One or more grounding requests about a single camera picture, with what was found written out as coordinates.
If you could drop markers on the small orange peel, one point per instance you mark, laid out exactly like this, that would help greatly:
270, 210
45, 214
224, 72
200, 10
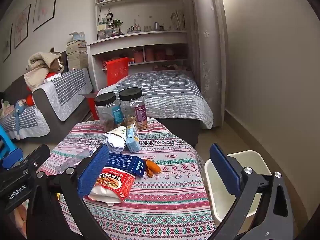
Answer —
148, 172

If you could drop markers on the small clear bottle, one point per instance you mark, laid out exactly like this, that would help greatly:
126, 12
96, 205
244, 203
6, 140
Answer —
156, 26

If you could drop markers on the white waste bin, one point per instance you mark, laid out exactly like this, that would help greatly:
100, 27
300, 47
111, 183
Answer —
217, 200

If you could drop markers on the grey striped sofa cover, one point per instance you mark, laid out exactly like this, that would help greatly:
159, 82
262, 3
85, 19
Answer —
70, 87
30, 122

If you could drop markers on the leaning stack of papers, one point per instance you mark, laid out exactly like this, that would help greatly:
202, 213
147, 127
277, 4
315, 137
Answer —
178, 20

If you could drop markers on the person's left hand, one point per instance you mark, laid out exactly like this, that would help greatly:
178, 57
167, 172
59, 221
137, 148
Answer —
20, 220

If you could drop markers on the pink pot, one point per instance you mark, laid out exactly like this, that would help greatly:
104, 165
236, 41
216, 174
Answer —
149, 55
138, 56

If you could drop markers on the teal label plastic jar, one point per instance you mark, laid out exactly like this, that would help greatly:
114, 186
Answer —
107, 110

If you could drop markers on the dark bed frame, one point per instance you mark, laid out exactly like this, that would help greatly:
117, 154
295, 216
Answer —
180, 130

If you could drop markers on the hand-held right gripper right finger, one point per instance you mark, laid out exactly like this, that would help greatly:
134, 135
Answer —
225, 172

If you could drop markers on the light blue plastic stool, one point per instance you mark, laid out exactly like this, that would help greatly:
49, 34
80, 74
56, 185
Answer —
4, 140

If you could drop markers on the dark haired doll figure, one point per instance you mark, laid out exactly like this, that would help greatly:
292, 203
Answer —
110, 18

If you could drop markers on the red mesh basket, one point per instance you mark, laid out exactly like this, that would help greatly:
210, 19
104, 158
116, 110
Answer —
160, 55

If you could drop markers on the small green plant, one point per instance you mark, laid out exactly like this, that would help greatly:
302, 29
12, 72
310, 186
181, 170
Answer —
118, 22

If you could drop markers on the large framed wall picture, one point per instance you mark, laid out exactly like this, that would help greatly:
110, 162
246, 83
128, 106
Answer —
45, 7

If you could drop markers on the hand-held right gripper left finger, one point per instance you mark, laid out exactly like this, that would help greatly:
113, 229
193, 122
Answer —
92, 170

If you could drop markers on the red plush cushion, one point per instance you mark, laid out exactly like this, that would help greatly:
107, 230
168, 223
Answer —
30, 97

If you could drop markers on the embroidered grey curtain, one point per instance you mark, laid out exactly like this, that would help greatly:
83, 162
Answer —
207, 42

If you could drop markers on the red cardboard box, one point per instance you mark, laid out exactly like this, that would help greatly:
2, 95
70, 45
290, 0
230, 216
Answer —
92, 107

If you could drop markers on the tissue box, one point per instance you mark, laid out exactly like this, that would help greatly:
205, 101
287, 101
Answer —
77, 36

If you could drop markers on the purple label plastic jar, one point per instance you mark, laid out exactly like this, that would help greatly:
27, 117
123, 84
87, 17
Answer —
135, 107

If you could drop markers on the cream printed paper wrapper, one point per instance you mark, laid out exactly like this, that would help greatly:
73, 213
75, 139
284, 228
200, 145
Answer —
119, 131

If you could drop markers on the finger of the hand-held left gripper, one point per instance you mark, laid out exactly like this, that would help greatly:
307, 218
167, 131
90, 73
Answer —
37, 155
11, 157

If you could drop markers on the dark grey sofa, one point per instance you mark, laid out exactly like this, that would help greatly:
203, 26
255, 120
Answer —
43, 115

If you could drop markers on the white headboard shelf unit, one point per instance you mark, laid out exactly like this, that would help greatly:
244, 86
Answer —
140, 40

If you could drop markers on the red plush with white pompoms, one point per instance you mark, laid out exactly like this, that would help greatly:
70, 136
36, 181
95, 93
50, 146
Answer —
53, 77

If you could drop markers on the red noodle packet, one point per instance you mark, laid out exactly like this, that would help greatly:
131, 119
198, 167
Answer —
112, 185

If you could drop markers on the crushed clear plastic bottle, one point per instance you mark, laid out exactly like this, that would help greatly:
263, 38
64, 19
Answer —
72, 161

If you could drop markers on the light blue drink carton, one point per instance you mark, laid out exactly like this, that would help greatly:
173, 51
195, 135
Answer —
132, 138

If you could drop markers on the bed with grey quilt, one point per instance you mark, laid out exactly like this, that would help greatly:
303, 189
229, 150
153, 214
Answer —
162, 92

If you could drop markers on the medium framed wall picture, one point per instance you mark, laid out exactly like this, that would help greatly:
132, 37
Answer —
22, 26

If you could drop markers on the dark blue cardboard box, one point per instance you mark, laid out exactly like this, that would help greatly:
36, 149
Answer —
127, 163

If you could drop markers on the beige fleece blanket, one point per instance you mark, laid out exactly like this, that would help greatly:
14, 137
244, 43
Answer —
37, 67

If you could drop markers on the white paper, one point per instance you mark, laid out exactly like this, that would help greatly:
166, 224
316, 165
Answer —
113, 143

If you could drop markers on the blue plush toy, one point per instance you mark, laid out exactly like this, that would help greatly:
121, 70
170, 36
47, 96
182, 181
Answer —
18, 110

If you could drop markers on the brown plush toy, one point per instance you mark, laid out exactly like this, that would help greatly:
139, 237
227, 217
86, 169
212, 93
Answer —
57, 60

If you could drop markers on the large orange peel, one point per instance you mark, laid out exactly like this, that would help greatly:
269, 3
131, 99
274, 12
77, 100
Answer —
155, 167

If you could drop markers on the narrow framed wall picture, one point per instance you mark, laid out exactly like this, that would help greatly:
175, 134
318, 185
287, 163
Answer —
7, 43

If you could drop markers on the tall stack of books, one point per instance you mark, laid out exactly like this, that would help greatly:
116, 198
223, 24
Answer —
77, 55

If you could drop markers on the red gift bag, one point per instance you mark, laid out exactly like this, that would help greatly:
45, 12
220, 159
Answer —
117, 71

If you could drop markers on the pink mesh basket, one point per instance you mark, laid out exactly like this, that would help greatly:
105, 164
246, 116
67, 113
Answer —
105, 65

